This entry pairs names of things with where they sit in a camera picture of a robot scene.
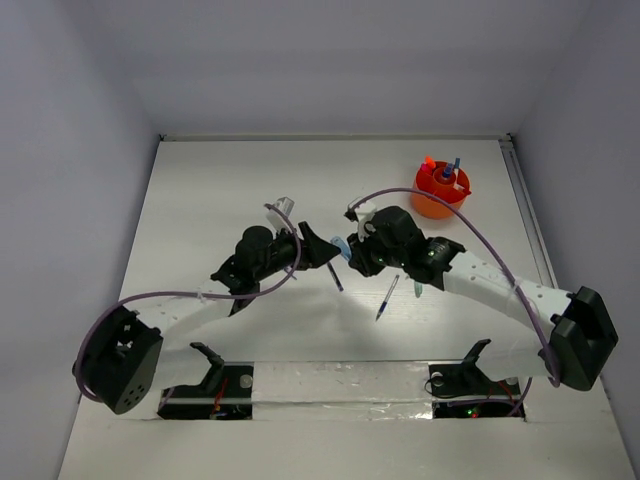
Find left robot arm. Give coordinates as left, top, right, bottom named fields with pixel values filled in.
left=72, top=222, right=340, bottom=415

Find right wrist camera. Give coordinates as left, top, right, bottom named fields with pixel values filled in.
left=344, top=198, right=377, bottom=241

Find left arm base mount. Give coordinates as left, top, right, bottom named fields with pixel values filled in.
left=157, top=342, right=254, bottom=421

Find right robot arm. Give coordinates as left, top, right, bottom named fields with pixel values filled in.
left=345, top=202, right=618, bottom=392

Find blue ballpoint pen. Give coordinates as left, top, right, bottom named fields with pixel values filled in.
left=375, top=274, right=400, bottom=322

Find silver taped front rail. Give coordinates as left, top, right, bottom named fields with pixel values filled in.
left=251, top=361, right=433, bottom=421

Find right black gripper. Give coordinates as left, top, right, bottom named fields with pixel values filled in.
left=347, top=221, right=407, bottom=277

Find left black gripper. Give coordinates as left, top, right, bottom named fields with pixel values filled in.
left=254, top=222, right=338, bottom=282

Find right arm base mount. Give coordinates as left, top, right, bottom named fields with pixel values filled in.
left=423, top=339, right=525, bottom=420

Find orange round pen holder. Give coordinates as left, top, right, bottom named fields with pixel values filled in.
left=410, top=160, right=471, bottom=220

